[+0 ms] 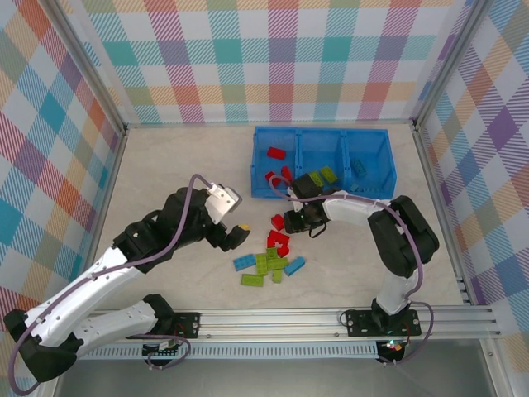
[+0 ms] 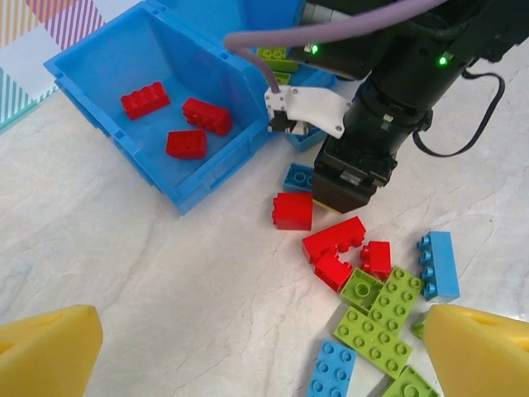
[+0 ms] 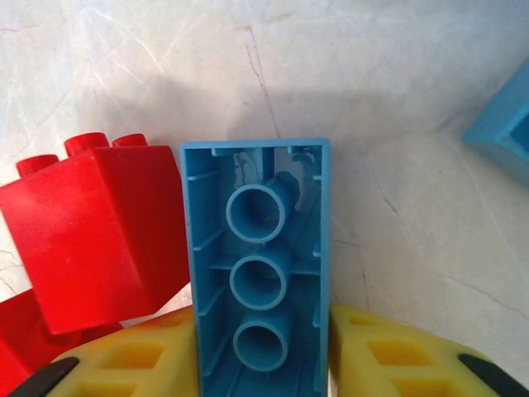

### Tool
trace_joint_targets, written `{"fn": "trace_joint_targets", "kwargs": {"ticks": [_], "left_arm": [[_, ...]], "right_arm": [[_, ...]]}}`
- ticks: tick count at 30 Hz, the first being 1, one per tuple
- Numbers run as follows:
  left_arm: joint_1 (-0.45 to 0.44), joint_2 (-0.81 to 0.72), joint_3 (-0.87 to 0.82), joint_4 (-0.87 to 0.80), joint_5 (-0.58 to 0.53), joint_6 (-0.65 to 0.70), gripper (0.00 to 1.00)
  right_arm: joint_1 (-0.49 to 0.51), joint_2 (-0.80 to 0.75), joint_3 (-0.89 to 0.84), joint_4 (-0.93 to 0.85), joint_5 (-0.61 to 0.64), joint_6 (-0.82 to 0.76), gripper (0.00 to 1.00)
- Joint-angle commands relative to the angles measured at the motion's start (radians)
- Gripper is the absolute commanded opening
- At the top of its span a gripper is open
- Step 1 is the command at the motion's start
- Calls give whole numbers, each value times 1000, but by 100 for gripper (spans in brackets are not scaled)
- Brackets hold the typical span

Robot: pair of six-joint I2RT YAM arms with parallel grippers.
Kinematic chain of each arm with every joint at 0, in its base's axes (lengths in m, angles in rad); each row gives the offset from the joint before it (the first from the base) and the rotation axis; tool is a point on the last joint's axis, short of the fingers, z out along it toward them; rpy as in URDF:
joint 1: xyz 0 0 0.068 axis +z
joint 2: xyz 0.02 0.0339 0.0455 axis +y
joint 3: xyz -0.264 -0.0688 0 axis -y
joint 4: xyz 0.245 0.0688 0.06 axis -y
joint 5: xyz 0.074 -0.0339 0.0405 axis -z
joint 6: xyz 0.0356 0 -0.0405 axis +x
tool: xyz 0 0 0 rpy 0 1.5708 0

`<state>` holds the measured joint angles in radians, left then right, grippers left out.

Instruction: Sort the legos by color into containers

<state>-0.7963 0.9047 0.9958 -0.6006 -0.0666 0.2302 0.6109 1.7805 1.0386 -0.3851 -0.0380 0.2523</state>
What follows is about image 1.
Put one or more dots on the wide aluminium base rail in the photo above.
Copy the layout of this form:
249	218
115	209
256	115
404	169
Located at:
268	320

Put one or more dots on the aluminium side rail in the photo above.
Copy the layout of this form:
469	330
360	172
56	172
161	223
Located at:
106	198
434	186

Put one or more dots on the green lego brick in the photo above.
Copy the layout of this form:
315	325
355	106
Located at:
277	275
277	262
252	280
272	253
327	173
317	178
261	263

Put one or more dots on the left small circuit board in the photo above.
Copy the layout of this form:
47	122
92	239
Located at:
165	346

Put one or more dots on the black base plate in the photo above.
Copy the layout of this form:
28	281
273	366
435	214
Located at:
357	324
188	324

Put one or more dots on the aluminium back rail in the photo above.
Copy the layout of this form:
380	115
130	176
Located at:
186	124

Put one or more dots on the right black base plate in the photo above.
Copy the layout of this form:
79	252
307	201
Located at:
357	324

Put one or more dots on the red lego brick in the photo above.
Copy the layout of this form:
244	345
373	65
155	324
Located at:
276	153
270	177
274	237
284	249
286	171
277	222

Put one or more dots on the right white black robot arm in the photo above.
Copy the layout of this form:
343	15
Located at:
351	211

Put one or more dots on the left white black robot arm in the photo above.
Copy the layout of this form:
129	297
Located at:
82	289

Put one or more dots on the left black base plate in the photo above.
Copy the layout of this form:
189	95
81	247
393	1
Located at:
188	324

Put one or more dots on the blue lego brick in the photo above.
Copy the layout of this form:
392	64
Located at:
374	189
357	188
359	167
244	262
295	266

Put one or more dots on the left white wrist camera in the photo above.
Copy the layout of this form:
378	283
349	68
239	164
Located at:
223	204

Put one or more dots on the small circuit board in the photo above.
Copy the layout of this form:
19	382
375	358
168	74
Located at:
165	346
392	348

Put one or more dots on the right small circuit board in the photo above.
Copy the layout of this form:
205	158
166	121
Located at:
392	348

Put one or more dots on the aluminium frame post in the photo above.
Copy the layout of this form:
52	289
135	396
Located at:
450	62
89	66

